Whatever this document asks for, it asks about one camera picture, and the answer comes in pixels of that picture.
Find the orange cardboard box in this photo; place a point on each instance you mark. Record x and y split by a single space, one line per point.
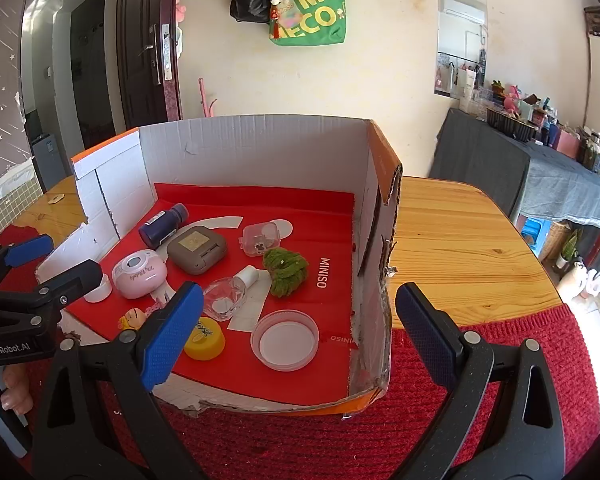
255 160

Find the dark brown door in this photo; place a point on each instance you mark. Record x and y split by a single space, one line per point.
140 60

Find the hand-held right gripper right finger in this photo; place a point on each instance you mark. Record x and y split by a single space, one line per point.
425 332

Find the red tassel charm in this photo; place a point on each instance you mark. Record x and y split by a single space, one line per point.
280 20

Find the clear glass perfume bottle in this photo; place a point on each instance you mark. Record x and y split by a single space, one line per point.
225 300

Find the grey-brown case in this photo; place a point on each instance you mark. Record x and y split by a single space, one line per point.
197 250

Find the yellow cap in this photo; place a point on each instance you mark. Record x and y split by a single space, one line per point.
209 345

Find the red knitted blanket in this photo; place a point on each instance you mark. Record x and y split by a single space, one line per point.
505 400

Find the yellow cartoon figurine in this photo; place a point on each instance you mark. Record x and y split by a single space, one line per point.
131 320

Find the grey cloth side table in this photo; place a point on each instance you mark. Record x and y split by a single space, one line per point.
520 170

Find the green plush toy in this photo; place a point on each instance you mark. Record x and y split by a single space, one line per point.
285 272

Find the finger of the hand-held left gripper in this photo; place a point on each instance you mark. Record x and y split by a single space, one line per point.
75 277
27 250

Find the pink rack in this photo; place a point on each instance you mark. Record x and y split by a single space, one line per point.
207 100

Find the row of toiletries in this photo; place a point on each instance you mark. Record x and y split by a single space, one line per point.
545 120

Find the purple ink bottle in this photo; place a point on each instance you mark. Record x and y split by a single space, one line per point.
162 225

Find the white bottle cap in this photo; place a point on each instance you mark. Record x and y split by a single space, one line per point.
99 292

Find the pink round device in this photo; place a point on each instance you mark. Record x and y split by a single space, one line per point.
139 275

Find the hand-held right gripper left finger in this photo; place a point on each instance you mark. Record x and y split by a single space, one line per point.
172 332

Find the blue stool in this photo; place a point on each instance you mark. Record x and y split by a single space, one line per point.
534 230

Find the small clear plastic box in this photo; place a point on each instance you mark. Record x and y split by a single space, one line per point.
262 240

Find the translucent round lid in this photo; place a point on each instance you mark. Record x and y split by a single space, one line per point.
285 342

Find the wall mirror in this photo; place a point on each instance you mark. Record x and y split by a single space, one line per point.
460 30

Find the grey cabinet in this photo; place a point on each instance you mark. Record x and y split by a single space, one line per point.
47 155

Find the wicker basket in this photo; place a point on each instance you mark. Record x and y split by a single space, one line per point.
555 240

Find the person's left hand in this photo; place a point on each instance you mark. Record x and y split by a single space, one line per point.
16 385

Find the green tote bag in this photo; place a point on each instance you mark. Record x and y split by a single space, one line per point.
315 15

